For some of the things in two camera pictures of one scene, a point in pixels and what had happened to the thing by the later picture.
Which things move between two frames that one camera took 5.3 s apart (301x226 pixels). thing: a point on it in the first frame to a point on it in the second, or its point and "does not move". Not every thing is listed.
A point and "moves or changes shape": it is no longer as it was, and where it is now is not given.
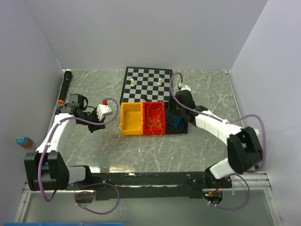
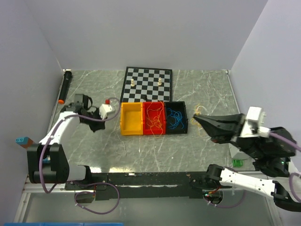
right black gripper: (172, 100) to (219, 127)
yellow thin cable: (114, 143) moves or changes shape
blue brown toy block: (25, 141) does not move
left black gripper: (95, 127) does not move
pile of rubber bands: (154, 109) does not move
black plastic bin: (176, 123) does not move
